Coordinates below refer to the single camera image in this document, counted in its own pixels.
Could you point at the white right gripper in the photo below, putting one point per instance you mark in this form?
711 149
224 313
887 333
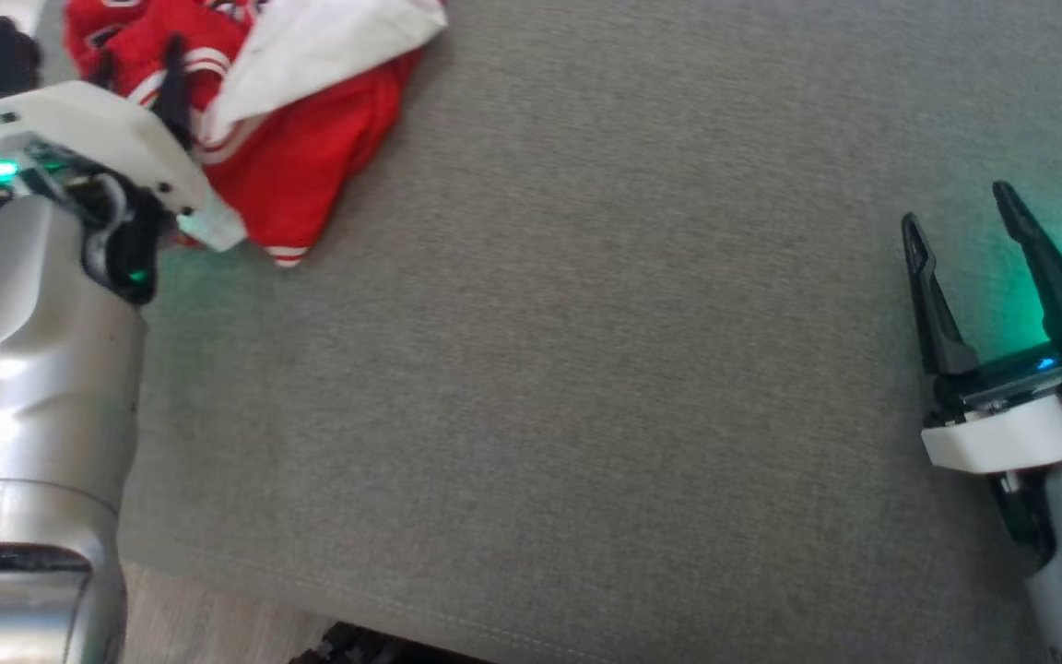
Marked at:
1001 438

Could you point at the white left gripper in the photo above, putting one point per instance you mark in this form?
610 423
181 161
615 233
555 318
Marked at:
98 124

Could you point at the red and white basketball jersey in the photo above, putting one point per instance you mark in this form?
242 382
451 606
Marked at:
310 157

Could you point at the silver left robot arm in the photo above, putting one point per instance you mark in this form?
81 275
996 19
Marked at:
33 387

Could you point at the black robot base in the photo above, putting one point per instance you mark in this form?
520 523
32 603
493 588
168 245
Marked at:
383 647

